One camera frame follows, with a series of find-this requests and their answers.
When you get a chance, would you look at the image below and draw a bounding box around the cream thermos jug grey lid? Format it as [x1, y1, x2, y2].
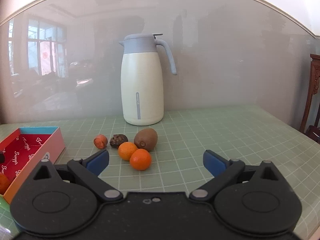
[119, 33, 177, 126]

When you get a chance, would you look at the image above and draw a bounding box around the orange tangerine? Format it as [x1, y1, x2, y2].
[130, 149, 152, 171]
[118, 142, 138, 161]

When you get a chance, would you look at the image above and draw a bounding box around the dark wooden side stand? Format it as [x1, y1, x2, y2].
[299, 54, 320, 133]

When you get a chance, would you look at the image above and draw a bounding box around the dark round water chestnut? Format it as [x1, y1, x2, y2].
[110, 134, 128, 148]

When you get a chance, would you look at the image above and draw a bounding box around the small carrot piece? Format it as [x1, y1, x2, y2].
[93, 134, 108, 150]

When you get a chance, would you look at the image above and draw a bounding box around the red colourful cardboard box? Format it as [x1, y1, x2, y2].
[1, 126, 65, 204]

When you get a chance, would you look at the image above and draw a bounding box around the dark red bag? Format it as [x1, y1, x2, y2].
[305, 125, 320, 144]

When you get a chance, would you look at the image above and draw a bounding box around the brown kiwi fruit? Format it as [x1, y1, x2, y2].
[134, 128, 158, 152]

